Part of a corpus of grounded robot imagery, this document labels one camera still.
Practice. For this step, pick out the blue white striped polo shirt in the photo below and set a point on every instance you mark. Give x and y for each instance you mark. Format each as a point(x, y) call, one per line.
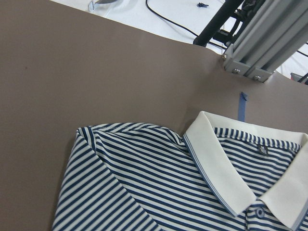
point(221, 175)

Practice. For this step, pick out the black camera stand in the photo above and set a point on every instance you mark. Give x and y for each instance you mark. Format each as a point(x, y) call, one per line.
point(237, 9)

